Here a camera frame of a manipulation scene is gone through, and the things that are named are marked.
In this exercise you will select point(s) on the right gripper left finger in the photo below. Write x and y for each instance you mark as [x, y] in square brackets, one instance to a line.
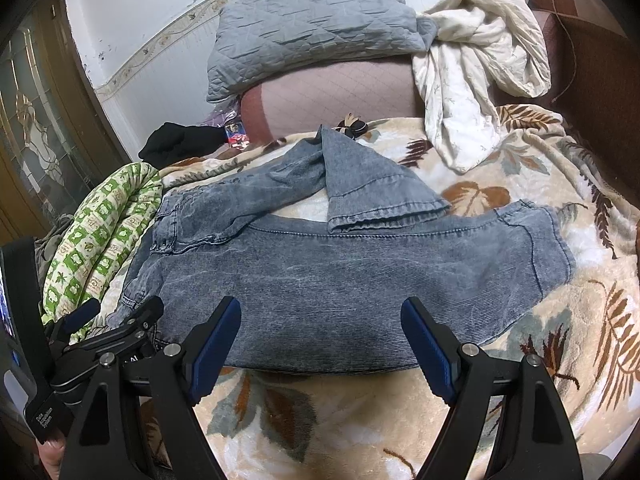
[107, 438]

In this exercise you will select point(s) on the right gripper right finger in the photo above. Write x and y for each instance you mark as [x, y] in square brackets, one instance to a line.
[534, 439]

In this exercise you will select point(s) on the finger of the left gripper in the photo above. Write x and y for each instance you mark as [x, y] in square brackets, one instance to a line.
[81, 316]

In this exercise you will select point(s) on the grey denim jeans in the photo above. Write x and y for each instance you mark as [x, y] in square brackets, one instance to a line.
[322, 245]

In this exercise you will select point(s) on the person hand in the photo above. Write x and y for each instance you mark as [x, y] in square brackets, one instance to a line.
[51, 454]

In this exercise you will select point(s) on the green white folded quilt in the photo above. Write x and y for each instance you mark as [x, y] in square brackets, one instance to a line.
[95, 251]

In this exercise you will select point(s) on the wooden glass door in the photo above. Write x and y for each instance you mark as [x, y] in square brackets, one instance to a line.
[56, 142]

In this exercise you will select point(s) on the black garment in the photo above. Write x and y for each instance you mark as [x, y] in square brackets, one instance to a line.
[173, 143]

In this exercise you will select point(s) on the colourful snack packet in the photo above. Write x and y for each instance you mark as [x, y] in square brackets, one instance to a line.
[236, 135]

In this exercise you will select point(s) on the purple plastic bag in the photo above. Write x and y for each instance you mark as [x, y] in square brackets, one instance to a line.
[223, 114]

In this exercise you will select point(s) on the black hair clip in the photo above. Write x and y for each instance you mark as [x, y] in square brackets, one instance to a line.
[352, 126]

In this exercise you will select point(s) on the grey quilted pillow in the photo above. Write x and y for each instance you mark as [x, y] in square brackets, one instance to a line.
[257, 39]

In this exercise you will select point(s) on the brown pink sofa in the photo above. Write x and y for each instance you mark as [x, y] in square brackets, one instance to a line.
[594, 74]

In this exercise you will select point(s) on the cream crumpled sheet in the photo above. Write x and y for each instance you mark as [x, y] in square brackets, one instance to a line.
[478, 43]

